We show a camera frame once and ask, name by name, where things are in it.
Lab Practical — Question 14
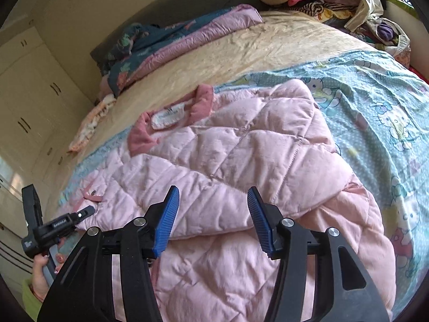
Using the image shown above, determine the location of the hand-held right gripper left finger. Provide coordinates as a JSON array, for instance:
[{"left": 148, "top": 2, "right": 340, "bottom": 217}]
[{"left": 37, "top": 185, "right": 180, "bottom": 322}]

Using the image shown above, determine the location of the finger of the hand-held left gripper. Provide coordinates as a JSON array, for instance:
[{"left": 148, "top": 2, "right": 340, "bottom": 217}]
[{"left": 77, "top": 206, "right": 96, "bottom": 224}]

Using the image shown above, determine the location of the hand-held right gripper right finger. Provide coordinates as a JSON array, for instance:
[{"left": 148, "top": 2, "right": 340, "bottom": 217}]
[{"left": 247, "top": 186, "right": 391, "bottom": 322}]

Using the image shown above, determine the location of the pink quilted jacket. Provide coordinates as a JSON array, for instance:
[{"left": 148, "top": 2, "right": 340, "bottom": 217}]
[{"left": 69, "top": 80, "right": 398, "bottom": 322}]

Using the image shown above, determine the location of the person's left forearm green sleeve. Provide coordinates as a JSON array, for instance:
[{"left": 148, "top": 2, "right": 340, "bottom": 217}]
[{"left": 22, "top": 278, "right": 46, "bottom": 322}]

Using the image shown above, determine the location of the clear plastic bag with clothes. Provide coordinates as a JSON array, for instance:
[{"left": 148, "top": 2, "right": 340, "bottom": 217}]
[{"left": 345, "top": 0, "right": 413, "bottom": 57}]

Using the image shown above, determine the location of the person's left hand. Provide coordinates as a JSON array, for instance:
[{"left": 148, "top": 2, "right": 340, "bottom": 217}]
[{"left": 31, "top": 252, "right": 68, "bottom": 304}]

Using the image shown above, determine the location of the small floral orange cloth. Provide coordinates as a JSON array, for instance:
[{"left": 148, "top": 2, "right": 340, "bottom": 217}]
[{"left": 68, "top": 94, "right": 116, "bottom": 155}]

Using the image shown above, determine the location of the light blue cartoon print sheet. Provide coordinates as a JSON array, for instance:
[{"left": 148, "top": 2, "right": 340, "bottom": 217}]
[{"left": 58, "top": 50, "right": 429, "bottom": 309}]

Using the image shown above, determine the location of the blue and pink floral quilt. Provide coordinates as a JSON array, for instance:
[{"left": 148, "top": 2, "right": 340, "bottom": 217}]
[{"left": 101, "top": 4, "right": 265, "bottom": 98}]

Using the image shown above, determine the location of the beige plush bed cover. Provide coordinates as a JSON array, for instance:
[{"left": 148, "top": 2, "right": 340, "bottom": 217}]
[{"left": 67, "top": 10, "right": 389, "bottom": 175}]

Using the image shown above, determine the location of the dark grey headboard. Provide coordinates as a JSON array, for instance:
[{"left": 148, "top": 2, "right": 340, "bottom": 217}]
[{"left": 90, "top": 0, "right": 269, "bottom": 71}]

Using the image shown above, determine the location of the green cloth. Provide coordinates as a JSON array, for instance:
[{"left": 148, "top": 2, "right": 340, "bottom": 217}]
[{"left": 385, "top": 0, "right": 415, "bottom": 11}]

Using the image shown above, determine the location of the cream wardrobe with dark handles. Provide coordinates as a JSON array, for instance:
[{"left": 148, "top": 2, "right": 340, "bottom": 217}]
[{"left": 0, "top": 17, "right": 96, "bottom": 276}]

